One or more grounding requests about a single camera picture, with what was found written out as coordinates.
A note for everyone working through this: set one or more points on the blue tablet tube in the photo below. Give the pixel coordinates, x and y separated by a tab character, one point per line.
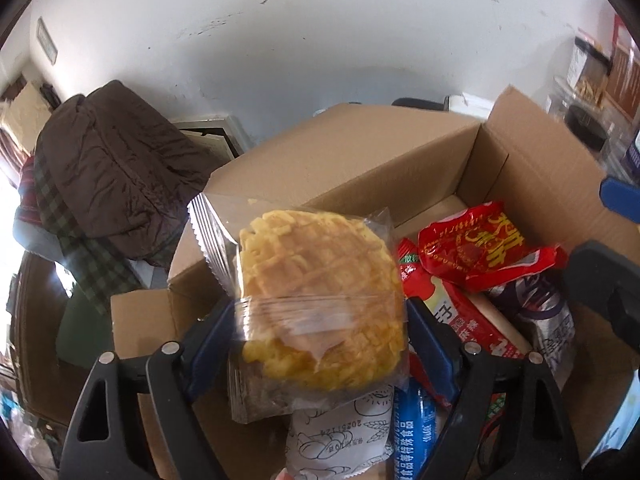
414	430

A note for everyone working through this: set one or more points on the wall picture frame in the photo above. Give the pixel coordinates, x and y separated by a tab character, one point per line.
46	42

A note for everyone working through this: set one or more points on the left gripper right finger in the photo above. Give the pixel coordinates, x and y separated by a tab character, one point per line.
513	403

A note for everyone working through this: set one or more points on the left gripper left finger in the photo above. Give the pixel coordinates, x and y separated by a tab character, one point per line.
106	437

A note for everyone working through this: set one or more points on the white croissant bread bag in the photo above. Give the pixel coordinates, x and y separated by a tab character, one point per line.
341	443

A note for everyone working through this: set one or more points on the plaid green cloth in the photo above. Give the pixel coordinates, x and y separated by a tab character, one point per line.
100	270

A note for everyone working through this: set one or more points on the yellow waffle bread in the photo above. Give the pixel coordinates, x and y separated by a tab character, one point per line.
319	316

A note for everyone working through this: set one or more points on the brown quilted jacket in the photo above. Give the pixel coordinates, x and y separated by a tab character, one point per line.
125	173

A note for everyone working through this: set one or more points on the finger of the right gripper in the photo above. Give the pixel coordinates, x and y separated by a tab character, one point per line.
607	283
621	197

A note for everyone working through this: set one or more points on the red crinkled snack bag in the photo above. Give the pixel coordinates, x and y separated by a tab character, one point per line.
481	248

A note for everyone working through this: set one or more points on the silver purple snack bag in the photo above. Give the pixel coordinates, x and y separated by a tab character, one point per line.
537	307

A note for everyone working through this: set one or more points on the red spicy strip packet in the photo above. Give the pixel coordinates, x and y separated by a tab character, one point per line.
471	317

